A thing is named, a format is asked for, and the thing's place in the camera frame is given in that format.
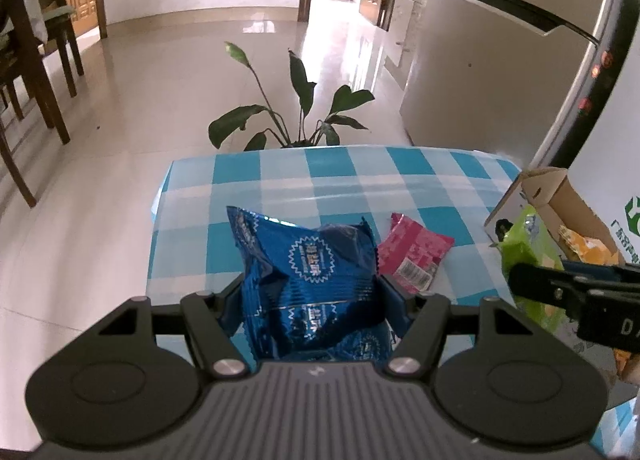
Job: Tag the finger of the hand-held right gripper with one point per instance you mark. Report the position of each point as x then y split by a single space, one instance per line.
535 282

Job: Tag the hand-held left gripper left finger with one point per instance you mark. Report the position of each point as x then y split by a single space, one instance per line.
230 305

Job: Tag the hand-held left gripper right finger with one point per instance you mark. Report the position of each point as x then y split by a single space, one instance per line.
395 305

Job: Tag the green snack packet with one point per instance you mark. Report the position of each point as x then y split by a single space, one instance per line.
530 250

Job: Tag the blue snack packet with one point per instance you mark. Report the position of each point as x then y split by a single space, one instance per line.
310 290

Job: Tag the cardboard box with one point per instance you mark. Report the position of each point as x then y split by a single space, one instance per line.
545 185

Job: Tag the pink snack packet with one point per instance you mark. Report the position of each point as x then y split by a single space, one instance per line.
415 250

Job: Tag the blue checkered tablecloth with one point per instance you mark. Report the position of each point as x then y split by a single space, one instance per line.
350 174

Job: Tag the white printed board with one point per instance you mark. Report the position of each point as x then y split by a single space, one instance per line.
615 139

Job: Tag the silver refrigerator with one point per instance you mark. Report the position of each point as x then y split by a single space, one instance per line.
475 64

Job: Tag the green potted plant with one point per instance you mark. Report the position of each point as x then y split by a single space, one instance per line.
300 84

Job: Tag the white cabinet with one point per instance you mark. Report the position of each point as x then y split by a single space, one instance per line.
402 34

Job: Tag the dark wooden chair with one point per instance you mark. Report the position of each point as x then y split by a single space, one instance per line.
37 64

